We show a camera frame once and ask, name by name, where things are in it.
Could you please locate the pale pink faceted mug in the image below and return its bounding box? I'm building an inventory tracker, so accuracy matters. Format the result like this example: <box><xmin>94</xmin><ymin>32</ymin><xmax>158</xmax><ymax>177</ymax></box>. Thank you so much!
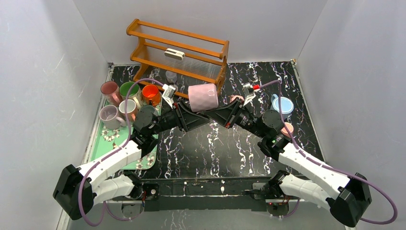
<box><xmin>230</xmin><ymin>95</ymin><xmax>244</xmax><ymax>103</ymax></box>

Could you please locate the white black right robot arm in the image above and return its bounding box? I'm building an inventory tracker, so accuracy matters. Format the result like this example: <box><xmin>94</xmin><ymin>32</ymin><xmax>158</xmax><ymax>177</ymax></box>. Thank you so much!
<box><xmin>204</xmin><ymin>99</ymin><xmax>372</xmax><ymax>228</ymax></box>

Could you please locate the small pink cup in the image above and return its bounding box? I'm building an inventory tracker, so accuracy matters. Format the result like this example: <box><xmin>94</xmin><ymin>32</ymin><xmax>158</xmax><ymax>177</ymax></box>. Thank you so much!
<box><xmin>281</xmin><ymin>122</ymin><xmax>294</xmax><ymax>137</ymax></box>

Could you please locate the salmon pink mug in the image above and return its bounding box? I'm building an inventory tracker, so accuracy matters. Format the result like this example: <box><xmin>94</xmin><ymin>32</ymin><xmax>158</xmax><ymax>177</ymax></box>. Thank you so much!
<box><xmin>119</xmin><ymin>99</ymin><xmax>138</xmax><ymax>123</ymax></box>

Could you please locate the mauve mug white logo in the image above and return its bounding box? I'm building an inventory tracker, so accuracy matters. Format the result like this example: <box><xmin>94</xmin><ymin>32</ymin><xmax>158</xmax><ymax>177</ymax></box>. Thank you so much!
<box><xmin>99</xmin><ymin>105</ymin><xmax>126</xmax><ymax>130</ymax></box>

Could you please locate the clear glass cup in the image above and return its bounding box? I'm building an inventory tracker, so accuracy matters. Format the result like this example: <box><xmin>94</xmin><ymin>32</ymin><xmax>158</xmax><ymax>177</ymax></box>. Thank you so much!
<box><xmin>165</xmin><ymin>70</ymin><xmax>177</xmax><ymax>84</ymax></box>

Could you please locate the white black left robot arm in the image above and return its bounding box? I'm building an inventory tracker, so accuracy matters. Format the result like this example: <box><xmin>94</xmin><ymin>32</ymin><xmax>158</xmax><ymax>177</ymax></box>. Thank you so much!
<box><xmin>53</xmin><ymin>102</ymin><xmax>210</xmax><ymax>220</ymax></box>

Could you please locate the white clip on rack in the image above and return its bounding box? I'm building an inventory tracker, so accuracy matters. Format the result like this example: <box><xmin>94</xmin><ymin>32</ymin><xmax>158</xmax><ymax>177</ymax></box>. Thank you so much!
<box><xmin>164</xmin><ymin>48</ymin><xmax>185</xmax><ymax>60</ymax></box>

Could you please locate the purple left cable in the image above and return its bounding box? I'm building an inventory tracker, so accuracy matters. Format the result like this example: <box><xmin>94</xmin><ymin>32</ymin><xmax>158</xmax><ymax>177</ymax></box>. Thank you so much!
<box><xmin>78</xmin><ymin>78</ymin><xmax>166</xmax><ymax>228</ymax></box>

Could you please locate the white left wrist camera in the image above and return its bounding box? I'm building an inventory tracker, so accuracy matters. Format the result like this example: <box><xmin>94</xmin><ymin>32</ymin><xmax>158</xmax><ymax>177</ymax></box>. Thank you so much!
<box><xmin>162</xmin><ymin>84</ymin><xmax>177</xmax><ymax>108</ymax></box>

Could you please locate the purple cable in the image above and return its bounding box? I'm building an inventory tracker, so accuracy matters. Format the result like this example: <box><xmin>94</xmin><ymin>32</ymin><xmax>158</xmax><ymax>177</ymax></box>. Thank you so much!
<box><xmin>78</xmin><ymin>78</ymin><xmax>166</xmax><ymax>228</ymax></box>
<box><xmin>258</xmin><ymin>79</ymin><xmax>398</xmax><ymax>225</ymax></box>

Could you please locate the grey blue mug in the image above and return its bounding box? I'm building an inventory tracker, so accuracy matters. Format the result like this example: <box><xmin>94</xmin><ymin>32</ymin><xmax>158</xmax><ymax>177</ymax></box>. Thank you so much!
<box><xmin>139</xmin><ymin>105</ymin><xmax>159</xmax><ymax>116</ymax></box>

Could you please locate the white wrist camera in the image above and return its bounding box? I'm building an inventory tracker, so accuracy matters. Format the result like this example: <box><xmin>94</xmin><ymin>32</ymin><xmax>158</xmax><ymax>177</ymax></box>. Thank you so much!
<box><xmin>162</xmin><ymin>84</ymin><xmax>177</xmax><ymax>108</ymax></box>
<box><xmin>243</xmin><ymin>83</ymin><xmax>260</xmax><ymax>106</ymax></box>

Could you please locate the pink ghost pattern mug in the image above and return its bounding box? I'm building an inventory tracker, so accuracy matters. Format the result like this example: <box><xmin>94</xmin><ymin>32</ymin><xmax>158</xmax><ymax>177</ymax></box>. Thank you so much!
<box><xmin>101</xmin><ymin>81</ymin><xmax>123</xmax><ymax>106</ymax></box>

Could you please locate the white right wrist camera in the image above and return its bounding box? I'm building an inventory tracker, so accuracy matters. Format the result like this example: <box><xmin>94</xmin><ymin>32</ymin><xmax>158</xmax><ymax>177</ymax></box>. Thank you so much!
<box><xmin>243</xmin><ymin>83</ymin><xmax>260</xmax><ymax>106</ymax></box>

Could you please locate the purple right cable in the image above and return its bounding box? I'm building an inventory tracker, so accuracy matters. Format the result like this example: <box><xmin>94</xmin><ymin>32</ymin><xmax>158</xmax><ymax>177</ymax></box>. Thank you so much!
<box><xmin>258</xmin><ymin>79</ymin><xmax>398</xmax><ymax>225</ymax></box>

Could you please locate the light blue mug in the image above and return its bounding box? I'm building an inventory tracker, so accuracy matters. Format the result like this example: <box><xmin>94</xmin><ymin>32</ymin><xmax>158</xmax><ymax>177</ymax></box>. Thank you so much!
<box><xmin>271</xmin><ymin>94</ymin><xmax>294</xmax><ymax>120</ymax></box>

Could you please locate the black table front rail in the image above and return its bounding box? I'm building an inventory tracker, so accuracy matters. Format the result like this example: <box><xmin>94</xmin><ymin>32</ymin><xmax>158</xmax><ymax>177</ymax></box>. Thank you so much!
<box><xmin>145</xmin><ymin>177</ymin><xmax>275</xmax><ymax>212</ymax></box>

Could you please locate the green mug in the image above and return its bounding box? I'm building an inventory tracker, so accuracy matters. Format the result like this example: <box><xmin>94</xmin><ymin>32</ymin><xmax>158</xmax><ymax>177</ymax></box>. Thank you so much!
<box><xmin>119</xmin><ymin>81</ymin><xmax>143</xmax><ymax>109</ymax></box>

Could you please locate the orange mug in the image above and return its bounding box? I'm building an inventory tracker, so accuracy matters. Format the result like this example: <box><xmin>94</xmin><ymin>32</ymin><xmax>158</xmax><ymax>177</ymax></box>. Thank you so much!
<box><xmin>142</xmin><ymin>84</ymin><xmax>161</xmax><ymax>106</ymax></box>

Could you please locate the orange wooden rack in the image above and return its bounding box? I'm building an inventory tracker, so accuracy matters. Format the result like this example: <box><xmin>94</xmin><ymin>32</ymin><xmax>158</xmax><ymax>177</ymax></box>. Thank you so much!
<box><xmin>126</xmin><ymin>19</ymin><xmax>229</xmax><ymax>94</ymax></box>

